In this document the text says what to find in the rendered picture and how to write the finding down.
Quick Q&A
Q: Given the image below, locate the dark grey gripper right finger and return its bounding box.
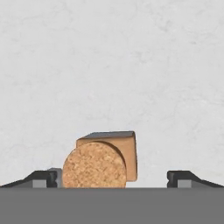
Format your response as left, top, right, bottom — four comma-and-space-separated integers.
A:
166, 170, 224, 189

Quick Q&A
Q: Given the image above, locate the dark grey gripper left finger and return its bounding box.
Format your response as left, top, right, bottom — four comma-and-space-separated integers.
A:
0, 170, 59, 189

